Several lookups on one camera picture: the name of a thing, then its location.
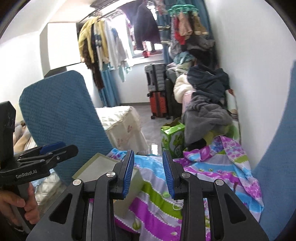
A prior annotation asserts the cream fluffy blanket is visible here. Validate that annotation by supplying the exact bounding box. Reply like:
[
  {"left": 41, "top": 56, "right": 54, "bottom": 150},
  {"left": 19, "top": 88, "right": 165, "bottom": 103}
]
[{"left": 173, "top": 74, "right": 196, "bottom": 103}]

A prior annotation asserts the red suitcase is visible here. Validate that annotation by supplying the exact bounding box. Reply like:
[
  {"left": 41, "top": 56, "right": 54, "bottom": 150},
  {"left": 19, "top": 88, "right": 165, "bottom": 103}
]
[{"left": 147, "top": 91, "right": 169, "bottom": 120}]

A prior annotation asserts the cream embroidered table cover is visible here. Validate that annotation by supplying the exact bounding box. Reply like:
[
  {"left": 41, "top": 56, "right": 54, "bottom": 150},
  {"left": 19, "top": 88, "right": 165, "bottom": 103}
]
[{"left": 95, "top": 106, "right": 149, "bottom": 155}]

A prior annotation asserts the person's left hand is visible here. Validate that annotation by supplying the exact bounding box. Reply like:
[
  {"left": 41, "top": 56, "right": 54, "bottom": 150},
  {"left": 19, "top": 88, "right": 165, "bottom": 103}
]
[{"left": 1, "top": 183, "right": 40, "bottom": 226}]

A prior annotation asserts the blue curtain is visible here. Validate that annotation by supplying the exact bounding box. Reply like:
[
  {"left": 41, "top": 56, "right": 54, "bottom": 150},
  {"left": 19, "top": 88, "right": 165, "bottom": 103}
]
[{"left": 99, "top": 64, "right": 120, "bottom": 108}]

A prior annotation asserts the grey suitcase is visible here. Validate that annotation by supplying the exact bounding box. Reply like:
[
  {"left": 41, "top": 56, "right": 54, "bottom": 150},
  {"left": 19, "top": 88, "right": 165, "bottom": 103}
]
[{"left": 144, "top": 63, "right": 166, "bottom": 92}]

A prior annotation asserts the green cardboard box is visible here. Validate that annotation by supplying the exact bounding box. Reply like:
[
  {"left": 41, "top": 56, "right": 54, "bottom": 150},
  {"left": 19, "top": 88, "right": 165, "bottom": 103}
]
[{"left": 161, "top": 118, "right": 185, "bottom": 159}]

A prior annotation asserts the dark hanging coat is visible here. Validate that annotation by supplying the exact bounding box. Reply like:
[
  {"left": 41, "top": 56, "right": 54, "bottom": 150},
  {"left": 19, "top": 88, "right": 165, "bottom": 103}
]
[{"left": 119, "top": 1, "right": 161, "bottom": 50}]

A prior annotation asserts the grey fleece blanket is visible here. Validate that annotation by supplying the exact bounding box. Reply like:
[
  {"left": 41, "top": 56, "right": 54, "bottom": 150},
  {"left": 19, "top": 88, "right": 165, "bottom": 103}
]
[{"left": 182, "top": 95, "right": 232, "bottom": 145}]

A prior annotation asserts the white wall cabinet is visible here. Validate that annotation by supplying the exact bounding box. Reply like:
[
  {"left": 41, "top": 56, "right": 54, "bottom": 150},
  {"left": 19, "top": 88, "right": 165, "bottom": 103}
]
[{"left": 40, "top": 22, "right": 81, "bottom": 77}]

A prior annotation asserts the yellow hanging garment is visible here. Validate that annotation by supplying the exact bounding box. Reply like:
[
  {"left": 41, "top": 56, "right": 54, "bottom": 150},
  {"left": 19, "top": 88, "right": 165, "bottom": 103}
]
[{"left": 78, "top": 17, "right": 109, "bottom": 71}]

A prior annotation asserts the teal clip drying hanger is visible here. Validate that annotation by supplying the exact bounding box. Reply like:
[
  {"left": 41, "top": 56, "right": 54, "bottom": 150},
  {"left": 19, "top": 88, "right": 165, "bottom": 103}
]
[{"left": 168, "top": 4, "right": 199, "bottom": 16}]

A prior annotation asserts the colourful patterned bed sheet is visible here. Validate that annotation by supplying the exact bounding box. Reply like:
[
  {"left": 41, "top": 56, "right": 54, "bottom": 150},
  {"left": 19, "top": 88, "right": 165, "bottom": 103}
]
[{"left": 114, "top": 136, "right": 268, "bottom": 240}]

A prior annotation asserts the dark navy jacket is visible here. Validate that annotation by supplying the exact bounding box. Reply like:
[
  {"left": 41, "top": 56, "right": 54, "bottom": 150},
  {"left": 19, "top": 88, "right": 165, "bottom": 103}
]
[{"left": 187, "top": 64, "right": 230, "bottom": 103}]

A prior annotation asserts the pale green jewelry box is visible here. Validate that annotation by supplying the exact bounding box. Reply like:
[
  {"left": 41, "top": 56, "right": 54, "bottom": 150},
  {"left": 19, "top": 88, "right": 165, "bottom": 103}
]
[{"left": 73, "top": 150, "right": 144, "bottom": 218}]

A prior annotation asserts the blue textured headboard cushion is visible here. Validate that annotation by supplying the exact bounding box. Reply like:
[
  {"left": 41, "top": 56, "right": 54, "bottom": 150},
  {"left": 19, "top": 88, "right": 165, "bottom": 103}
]
[{"left": 19, "top": 70, "right": 112, "bottom": 185}]

